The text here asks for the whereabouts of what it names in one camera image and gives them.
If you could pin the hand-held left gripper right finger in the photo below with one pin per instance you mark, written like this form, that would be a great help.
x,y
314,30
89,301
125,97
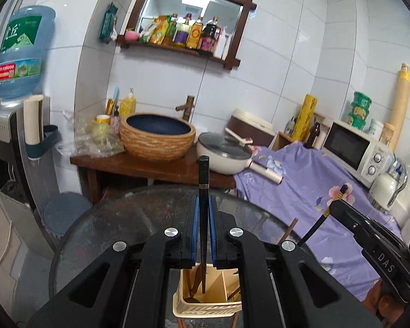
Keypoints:
x,y
213,232

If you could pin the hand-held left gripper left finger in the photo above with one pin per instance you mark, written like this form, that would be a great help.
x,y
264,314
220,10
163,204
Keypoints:
x,y
194,232

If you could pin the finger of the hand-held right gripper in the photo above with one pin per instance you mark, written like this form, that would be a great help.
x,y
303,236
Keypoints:
x,y
353,217

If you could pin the dark gold-banded chopstick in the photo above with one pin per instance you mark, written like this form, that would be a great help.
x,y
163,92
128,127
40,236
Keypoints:
x,y
204,177
314,225

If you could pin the brown wooden spoon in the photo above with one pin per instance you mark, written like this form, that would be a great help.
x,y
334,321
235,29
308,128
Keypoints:
x,y
194,280

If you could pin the cream perforated utensil holder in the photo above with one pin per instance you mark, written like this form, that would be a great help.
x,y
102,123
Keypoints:
x,y
210,300

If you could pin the white electric kettle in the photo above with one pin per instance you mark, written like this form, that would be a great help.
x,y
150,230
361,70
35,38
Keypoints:
x,y
386,186

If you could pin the purple floral cloth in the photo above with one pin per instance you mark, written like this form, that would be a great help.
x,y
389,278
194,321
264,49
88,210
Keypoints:
x,y
304,191

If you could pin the white microwave oven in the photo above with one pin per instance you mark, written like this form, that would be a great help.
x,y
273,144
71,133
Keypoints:
x,y
352,147

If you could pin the wooden washstand counter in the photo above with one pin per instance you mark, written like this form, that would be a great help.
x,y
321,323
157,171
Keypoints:
x,y
150,170

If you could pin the white pan with glass lid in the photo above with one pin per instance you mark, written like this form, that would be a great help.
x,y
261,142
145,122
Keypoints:
x,y
223,155

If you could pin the brown glass bottle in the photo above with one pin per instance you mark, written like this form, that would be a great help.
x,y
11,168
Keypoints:
x,y
312,136

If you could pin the white plastic tub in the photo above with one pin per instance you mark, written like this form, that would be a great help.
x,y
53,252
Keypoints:
x,y
375,128

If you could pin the woven rim sink basin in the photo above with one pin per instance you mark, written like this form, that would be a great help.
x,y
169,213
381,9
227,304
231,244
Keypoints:
x,y
157,141

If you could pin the white rice paddle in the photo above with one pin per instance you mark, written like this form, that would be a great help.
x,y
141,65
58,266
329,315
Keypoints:
x,y
239,137

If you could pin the wooden open box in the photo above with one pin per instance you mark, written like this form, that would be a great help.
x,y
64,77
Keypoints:
x,y
282,140

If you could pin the stack of green noodle cups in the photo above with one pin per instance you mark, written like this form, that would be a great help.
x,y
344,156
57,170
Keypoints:
x,y
360,109

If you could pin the yellow wrap roll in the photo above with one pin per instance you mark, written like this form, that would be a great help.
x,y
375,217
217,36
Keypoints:
x,y
305,118

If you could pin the brown and white rice cooker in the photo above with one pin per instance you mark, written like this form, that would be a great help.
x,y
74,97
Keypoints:
x,y
251,126

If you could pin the tall tan paper cup stack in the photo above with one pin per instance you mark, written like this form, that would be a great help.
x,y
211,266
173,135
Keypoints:
x,y
401,102

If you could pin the bronze faucet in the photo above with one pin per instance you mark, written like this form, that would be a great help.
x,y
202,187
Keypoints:
x,y
186,107

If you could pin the grey round stool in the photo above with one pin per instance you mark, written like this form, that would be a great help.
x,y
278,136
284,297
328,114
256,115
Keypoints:
x,y
66,211

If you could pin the clear plastic bag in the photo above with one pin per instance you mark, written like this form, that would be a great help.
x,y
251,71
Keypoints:
x,y
88,138

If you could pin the yellow soap dispenser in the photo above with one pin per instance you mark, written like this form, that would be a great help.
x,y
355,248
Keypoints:
x,y
127,105

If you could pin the yellow mug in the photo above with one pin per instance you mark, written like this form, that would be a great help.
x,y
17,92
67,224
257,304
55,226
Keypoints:
x,y
102,120

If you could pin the toothbrushes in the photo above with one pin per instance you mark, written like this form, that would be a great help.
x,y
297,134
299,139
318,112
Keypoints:
x,y
115,97

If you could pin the teal cup holder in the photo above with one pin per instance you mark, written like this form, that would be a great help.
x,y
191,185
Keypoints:
x,y
49,141

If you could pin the white squeeze bottle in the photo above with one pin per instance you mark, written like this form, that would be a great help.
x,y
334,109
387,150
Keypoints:
x,y
226,43

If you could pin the dark soy sauce bottle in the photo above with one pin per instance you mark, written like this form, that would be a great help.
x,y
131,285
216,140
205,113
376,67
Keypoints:
x,y
210,36

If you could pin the white paper cup stack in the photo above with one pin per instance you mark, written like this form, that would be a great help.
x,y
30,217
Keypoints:
x,y
32,119

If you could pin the yellow label bottle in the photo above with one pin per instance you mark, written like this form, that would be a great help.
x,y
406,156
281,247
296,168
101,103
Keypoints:
x,y
195,33

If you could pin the purple label bottle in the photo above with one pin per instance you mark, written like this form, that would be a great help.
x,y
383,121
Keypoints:
x,y
182,31

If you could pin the grey water dispenser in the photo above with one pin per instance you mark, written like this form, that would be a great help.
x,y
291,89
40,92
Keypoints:
x,y
6,157

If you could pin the green oil bottle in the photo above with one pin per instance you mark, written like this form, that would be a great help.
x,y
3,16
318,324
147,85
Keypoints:
x,y
170,28

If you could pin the pink small bowl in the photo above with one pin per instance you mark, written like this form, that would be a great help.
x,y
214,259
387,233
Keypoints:
x,y
132,36

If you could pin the green hanging packet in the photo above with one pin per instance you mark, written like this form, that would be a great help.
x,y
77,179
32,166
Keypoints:
x,y
107,24

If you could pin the blue water jug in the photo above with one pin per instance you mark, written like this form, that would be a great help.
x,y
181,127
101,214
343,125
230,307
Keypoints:
x,y
20,51

